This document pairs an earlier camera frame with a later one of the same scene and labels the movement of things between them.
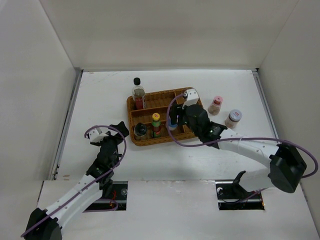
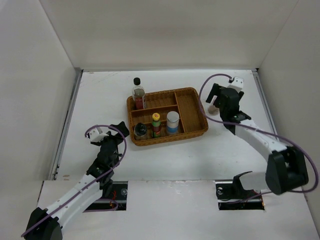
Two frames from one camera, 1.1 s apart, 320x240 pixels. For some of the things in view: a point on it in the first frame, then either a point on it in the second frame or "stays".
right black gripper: x=177 y=110 -> x=214 y=91
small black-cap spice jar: x=140 y=131 stays
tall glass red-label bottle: x=138 y=93 stays
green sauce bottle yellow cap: x=156 y=130 stays
